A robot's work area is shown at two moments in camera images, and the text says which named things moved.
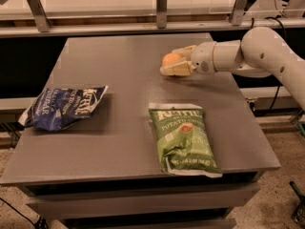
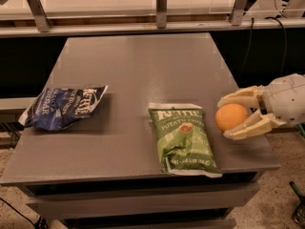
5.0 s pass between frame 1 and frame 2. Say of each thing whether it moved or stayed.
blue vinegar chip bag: stayed
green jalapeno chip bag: stayed
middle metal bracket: stayed
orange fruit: moved
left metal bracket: stayed
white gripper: moved
